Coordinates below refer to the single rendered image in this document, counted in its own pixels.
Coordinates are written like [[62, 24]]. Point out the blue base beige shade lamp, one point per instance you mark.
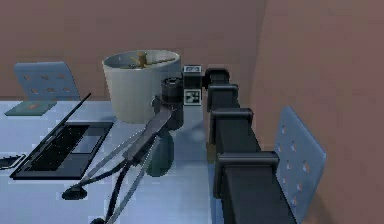
[[133, 90]]

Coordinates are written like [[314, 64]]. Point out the black open laptop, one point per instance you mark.
[[63, 146]]

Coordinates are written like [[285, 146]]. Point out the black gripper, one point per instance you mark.
[[172, 91]]

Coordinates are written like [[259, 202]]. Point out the green flat book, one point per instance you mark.
[[31, 108]]

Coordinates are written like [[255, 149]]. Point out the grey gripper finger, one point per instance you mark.
[[116, 190], [75, 193]]

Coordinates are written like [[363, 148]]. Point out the blue perforated chair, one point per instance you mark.
[[300, 160], [46, 80]]

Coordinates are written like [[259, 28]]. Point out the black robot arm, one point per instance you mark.
[[246, 186]]

